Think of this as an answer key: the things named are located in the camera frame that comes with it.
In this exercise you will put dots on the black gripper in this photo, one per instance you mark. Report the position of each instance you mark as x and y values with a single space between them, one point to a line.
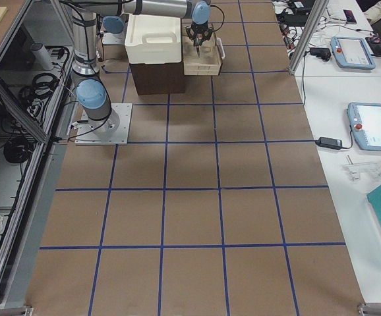
199 27

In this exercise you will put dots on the wooden drawer with white handle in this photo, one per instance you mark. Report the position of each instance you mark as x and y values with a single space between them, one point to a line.
209 60

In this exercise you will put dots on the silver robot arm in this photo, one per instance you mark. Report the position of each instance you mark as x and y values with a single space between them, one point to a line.
90 91

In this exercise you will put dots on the dark brown drawer cabinet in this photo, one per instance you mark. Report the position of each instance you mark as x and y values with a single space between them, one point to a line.
155 79

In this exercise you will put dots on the white plastic storage box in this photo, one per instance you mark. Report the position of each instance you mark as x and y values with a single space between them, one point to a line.
153 40

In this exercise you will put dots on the upper blue teach pendant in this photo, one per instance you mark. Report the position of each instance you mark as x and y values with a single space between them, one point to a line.
352 53

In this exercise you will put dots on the blue teach pendant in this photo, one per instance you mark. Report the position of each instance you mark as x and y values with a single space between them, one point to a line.
365 122
352 53

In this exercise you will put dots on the black power adapter brick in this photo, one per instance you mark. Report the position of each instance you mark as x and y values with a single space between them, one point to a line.
330 143

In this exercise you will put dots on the lower blue teach pendant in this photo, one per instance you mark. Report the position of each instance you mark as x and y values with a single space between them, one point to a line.
365 122

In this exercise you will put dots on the clear acrylic part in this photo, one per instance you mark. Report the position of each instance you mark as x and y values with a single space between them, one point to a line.
355 170

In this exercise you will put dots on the aluminium frame post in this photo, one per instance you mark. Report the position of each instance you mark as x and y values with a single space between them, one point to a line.
312 22

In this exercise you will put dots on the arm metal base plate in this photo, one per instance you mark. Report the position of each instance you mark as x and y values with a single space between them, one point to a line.
114 131

